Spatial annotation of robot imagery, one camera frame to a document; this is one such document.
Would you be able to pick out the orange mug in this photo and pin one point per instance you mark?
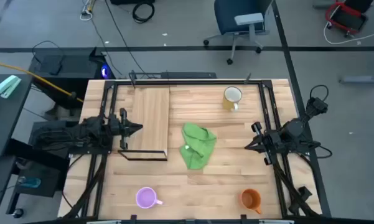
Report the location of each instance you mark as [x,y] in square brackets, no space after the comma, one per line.
[250,199]

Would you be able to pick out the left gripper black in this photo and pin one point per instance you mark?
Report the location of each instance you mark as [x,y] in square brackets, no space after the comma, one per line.
[123,127]

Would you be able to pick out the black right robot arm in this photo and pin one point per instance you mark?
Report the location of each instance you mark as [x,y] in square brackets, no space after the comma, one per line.
[294,129]

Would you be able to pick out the mint green stapler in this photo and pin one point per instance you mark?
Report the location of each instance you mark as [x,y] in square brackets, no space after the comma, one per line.
[7,86]

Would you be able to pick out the red and black cart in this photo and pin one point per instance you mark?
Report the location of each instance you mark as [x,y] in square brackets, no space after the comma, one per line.
[347,15]

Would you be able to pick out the blue water bottle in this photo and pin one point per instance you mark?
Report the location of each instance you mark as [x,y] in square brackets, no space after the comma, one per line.
[29,182]

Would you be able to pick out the dark blue office chair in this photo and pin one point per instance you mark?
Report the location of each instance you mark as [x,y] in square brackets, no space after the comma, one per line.
[239,18]

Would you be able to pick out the pink plastic mug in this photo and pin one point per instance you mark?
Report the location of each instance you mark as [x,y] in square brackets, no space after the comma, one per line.
[146,197]

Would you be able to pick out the black metal table frame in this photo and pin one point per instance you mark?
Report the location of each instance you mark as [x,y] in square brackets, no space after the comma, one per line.
[264,102]

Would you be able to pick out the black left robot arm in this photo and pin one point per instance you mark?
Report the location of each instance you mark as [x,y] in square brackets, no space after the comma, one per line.
[81,132]

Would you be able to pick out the green cloth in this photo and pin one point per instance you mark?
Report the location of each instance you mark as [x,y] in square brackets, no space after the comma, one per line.
[197,144]

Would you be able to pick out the black side desk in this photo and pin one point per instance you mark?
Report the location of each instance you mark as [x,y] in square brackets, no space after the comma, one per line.
[3,124]

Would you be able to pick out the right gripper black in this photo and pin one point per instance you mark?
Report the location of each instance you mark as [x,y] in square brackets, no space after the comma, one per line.
[272,141]

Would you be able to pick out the black computer tower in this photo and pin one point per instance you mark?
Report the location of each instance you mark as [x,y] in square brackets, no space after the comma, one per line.
[71,70]

